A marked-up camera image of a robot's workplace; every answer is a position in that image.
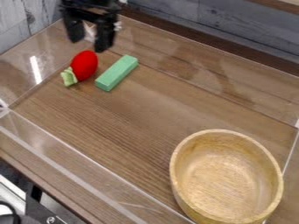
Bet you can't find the black cable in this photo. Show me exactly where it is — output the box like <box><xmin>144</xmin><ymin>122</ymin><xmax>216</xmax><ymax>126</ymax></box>
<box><xmin>0</xmin><ymin>200</ymin><xmax>21</xmax><ymax>224</ymax></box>

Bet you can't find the black metal table mount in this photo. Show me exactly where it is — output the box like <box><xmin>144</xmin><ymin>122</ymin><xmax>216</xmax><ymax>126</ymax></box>
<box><xmin>24</xmin><ymin>183</ymin><xmax>81</xmax><ymax>224</ymax></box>

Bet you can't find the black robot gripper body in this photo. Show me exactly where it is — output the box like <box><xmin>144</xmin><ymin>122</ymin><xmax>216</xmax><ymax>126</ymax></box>
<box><xmin>60</xmin><ymin>0</ymin><xmax>121</xmax><ymax>21</ymax></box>

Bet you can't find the green rectangular block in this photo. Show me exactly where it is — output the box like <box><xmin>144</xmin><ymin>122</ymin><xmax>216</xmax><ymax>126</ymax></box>
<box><xmin>95</xmin><ymin>55</ymin><xmax>139</xmax><ymax>92</ymax></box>

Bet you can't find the clear acrylic enclosure wall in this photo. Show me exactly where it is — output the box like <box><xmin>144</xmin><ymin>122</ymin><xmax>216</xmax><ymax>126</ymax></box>
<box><xmin>0</xmin><ymin>11</ymin><xmax>299</xmax><ymax>224</ymax></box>

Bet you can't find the red plush strawberry toy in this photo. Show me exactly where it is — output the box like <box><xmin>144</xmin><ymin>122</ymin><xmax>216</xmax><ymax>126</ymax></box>
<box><xmin>60</xmin><ymin>50</ymin><xmax>99</xmax><ymax>87</ymax></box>

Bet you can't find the light wooden bowl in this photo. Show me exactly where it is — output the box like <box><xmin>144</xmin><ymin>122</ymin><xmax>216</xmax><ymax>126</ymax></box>
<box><xmin>169</xmin><ymin>129</ymin><xmax>284</xmax><ymax>224</ymax></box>

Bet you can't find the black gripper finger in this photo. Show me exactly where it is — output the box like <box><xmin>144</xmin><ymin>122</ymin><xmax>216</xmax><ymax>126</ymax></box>
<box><xmin>62</xmin><ymin>11</ymin><xmax>85</xmax><ymax>43</ymax></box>
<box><xmin>95</xmin><ymin>13</ymin><xmax>117</xmax><ymax>53</ymax></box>

